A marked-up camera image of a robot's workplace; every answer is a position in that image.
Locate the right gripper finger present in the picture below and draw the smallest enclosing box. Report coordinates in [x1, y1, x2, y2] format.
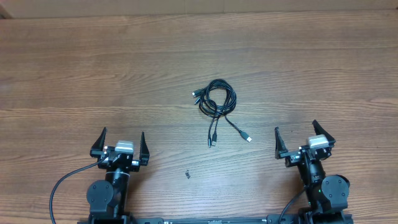
[274, 127, 288, 159]
[312, 119, 336, 146]

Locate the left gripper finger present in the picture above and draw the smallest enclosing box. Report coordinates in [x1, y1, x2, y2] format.
[139, 132, 150, 166]
[90, 127, 107, 157]

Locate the black USB cable bundle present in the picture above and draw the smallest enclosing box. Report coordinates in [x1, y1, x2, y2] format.
[192, 78, 252, 149]

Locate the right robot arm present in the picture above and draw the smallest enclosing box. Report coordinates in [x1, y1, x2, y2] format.
[274, 120, 353, 224]

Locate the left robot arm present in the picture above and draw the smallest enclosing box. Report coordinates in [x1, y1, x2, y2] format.
[86, 128, 150, 223]

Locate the small black debris piece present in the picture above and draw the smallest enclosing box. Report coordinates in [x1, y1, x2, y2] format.
[185, 170, 191, 179]

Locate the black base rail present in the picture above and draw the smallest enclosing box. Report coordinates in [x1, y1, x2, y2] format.
[77, 213, 354, 224]

